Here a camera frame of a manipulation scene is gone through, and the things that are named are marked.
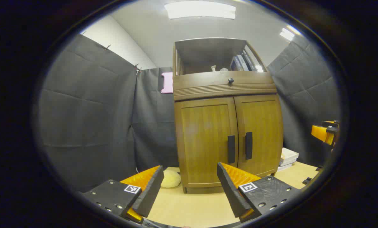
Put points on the small ceiling light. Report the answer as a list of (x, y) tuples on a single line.
[(287, 34)]

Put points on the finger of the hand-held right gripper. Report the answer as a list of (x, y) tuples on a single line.
[(323, 133)]

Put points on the cream cover book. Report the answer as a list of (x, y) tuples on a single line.
[(289, 155)]

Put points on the wooden double-door shoe cabinet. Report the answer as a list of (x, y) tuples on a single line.
[(208, 52)]

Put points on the black backdrop cloth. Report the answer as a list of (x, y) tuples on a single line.
[(90, 110)]

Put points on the pale yellow fluffy ball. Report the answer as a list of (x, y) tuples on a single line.
[(170, 179)]

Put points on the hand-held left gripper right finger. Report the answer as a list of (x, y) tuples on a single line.
[(230, 190)]

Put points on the wooden shoe cabinet door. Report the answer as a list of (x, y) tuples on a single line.
[(261, 126), (201, 139)]

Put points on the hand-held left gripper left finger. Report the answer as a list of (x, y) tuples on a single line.
[(150, 190)]

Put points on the small white object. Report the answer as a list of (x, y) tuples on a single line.
[(224, 69)]

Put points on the white book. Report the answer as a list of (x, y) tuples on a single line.
[(285, 166)]

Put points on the wooden cabinet drawer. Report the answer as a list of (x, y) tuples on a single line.
[(204, 85)]

